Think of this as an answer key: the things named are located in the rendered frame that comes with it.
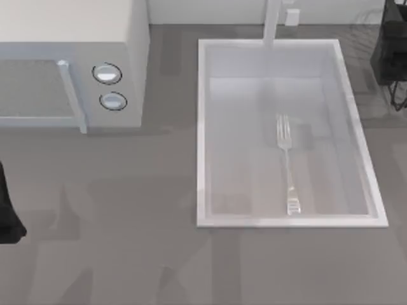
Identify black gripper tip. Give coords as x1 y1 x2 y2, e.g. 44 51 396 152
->
0 161 27 245

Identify large round microwave knob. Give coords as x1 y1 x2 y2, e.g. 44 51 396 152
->
91 62 123 86

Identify tall white tap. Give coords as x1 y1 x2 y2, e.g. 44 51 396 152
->
262 0 280 51

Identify pale microwave oven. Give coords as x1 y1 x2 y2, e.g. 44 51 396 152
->
0 0 151 135

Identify silver fork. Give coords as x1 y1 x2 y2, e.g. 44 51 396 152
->
275 112 302 215

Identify microwave door handle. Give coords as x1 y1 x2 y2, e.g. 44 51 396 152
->
57 58 88 134

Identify small round microwave knob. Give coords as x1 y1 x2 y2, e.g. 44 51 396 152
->
99 91 128 112

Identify microwave oven door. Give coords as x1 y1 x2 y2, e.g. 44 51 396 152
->
0 58 88 134

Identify white sink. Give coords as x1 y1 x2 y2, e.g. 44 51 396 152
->
195 38 389 229

